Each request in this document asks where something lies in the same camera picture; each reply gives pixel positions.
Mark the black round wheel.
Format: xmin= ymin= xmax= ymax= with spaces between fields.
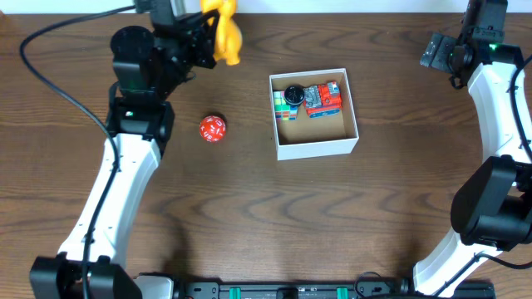
xmin=283 ymin=85 xmax=305 ymax=106

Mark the colourful puzzle cube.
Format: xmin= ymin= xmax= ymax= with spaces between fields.
xmin=273 ymin=91 xmax=298 ymax=121

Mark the red polyhedral letter ball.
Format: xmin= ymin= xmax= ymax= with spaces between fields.
xmin=199 ymin=115 xmax=227 ymax=143

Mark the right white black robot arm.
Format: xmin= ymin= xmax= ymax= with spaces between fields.
xmin=408 ymin=0 xmax=531 ymax=298

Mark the red and grey toy truck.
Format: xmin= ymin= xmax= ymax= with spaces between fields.
xmin=303 ymin=81 xmax=342 ymax=119

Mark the orange toy dog figure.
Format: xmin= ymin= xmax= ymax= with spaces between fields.
xmin=200 ymin=0 xmax=243 ymax=66

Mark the white cardboard box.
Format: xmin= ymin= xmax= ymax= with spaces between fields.
xmin=269 ymin=68 xmax=359 ymax=160

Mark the right black cable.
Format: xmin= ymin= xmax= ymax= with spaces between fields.
xmin=440 ymin=53 xmax=532 ymax=292

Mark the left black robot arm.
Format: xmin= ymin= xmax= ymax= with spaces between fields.
xmin=29 ymin=10 xmax=219 ymax=298

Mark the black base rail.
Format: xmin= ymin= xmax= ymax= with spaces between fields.
xmin=136 ymin=280 xmax=496 ymax=299

